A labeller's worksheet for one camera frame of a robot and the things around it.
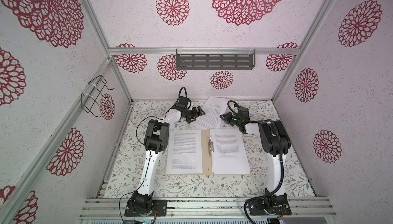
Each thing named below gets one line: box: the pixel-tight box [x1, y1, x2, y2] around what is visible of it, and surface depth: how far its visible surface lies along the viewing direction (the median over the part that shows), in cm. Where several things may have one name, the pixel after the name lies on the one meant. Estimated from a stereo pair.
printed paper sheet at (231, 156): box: [209, 128, 251, 175], surface depth 94 cm
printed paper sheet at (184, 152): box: [165, 129, 203, 175], surface depth 94 cm
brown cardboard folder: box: [165, 128, 251, 176], surface depth 92 cm
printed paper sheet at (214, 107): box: [191, 97, 230, 129], surface depth 111 cm
